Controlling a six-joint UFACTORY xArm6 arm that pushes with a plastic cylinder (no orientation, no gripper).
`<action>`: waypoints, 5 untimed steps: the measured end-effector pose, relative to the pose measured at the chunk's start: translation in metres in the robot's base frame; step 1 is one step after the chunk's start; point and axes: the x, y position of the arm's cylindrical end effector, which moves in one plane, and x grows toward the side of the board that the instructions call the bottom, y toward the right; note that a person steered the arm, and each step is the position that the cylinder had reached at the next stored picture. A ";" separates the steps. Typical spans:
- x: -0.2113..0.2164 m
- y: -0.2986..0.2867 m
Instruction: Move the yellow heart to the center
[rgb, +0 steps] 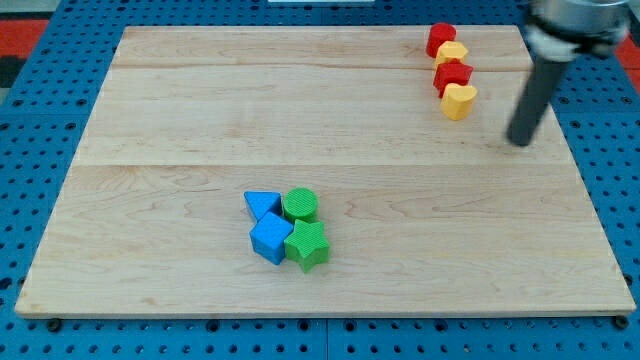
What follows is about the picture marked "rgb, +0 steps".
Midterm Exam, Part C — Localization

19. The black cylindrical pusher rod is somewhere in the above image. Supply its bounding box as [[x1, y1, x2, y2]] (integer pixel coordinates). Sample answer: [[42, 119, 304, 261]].
[[506, 56, 569, 147]]

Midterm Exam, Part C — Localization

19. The yellow heart block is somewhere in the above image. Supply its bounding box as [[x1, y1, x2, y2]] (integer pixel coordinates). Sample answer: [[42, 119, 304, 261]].
[[441, 83, 478, 121]]

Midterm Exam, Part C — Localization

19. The red star block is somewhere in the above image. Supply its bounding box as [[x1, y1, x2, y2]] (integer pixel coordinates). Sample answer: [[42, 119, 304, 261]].
[[433, 60, 474, 98]]

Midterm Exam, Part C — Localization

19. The yellow pentagon block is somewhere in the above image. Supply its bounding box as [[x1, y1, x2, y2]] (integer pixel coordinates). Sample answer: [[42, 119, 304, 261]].
[[434, 41, 469, 69]]

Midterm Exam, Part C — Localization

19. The red cylinder block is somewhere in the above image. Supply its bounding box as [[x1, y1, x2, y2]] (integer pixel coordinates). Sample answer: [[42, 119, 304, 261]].
[[425, 22, 457, 58]]

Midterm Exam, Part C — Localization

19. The light wooden board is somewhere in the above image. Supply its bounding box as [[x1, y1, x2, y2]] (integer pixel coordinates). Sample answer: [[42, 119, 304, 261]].
[[15, 25, 636, 319]]

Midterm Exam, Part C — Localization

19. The green cylinder block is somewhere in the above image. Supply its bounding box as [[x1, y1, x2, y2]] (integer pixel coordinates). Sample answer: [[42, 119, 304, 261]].
[[283, 187, 319, 223]]

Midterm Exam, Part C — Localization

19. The green star block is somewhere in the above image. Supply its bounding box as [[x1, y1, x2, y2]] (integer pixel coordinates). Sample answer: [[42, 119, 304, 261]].
[[284, 219, 330, 273]]

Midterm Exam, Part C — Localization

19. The blue triangle block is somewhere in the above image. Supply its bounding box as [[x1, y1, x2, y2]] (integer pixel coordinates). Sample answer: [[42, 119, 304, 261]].
[[244, 191, 282, 222]]

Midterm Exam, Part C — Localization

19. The blue cube block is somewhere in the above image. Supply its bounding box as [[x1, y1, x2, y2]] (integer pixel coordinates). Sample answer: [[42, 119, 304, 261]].
[[249, 212, 294, 265]]

